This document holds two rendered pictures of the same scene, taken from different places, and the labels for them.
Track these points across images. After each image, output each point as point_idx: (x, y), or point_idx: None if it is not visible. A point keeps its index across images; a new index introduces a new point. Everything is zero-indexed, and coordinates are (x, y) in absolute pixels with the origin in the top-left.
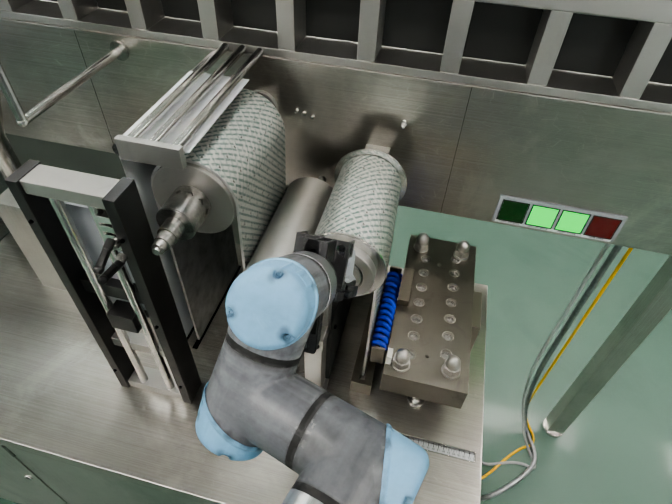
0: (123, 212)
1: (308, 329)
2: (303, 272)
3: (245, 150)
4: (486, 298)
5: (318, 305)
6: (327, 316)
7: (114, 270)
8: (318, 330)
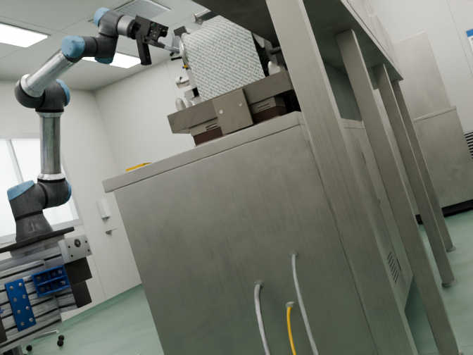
0: (177, 35)
1: (102, 24)
2: (105, 9)
3: (222, 17)
4: (280, 116)
5: (104, 17)
6: (188, 80)
7: (176, 57)
8: (138, 51)
